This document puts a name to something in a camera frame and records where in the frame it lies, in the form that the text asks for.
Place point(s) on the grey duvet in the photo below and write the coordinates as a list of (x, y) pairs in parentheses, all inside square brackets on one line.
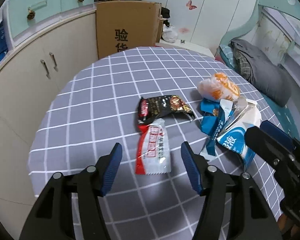
[(267, 75)]

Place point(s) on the person's right hand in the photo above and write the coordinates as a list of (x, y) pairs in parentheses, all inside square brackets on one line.
[(286, 226)]

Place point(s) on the red white snack wrapper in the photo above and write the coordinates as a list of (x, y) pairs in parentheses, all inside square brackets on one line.
[(152, 150)]

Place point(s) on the blue snack wrapper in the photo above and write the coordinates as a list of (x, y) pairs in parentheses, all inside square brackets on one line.
[(210, 122)]

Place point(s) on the pale green wardrobe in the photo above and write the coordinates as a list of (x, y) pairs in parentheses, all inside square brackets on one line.
[(210, 10)]

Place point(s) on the white plastic bag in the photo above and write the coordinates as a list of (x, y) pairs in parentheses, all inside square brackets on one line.
[(170, 33)]

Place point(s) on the pink butterfly sticker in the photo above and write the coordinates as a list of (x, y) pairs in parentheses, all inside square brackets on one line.
[(191, 5)]

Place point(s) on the large mint green drawer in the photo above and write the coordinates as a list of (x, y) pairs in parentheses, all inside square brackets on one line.
[(47, 15)]

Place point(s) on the grey checked tablecloth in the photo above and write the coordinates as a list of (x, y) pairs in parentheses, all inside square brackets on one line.
[(110, 110)]

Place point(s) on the orange white snack wrapper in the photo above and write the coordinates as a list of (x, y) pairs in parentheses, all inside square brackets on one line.
[(218, 87)]

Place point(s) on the small black object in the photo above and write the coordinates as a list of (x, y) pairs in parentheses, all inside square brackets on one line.
[(182, 41)]

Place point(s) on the black cloth heap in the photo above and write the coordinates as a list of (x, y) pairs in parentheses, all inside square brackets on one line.
[(165, 15)]

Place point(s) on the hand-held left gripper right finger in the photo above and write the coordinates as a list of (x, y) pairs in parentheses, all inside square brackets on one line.
[(191, 172)]

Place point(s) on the light blue checked pillow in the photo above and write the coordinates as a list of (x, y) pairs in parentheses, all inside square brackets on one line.
[(226, 52)]

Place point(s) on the white low cabinet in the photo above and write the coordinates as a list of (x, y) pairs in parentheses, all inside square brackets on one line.
[(20, 100)]

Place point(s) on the black snack wrapper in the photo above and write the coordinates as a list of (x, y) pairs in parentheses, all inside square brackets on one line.
[(162, 106)]

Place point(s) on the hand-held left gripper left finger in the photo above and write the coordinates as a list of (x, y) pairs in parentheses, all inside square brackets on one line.
[(112, 170)]

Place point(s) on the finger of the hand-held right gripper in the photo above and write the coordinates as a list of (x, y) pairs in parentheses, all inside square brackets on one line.
[(275, 131), (260, 140)]

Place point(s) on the mint bunk bed frame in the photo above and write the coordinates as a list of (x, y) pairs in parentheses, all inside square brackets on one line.
[(255, 12)]

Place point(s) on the large cardboard box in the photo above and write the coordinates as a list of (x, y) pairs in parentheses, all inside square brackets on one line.
[(125, 27)]

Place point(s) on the grey checked blanket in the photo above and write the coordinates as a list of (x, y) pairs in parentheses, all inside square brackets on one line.
[(242, 63)]

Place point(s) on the white board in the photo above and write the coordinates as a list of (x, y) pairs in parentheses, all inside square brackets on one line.
[(197, 47)]

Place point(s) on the blue white pouch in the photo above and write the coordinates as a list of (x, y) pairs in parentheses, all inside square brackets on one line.
[(235, 140)]

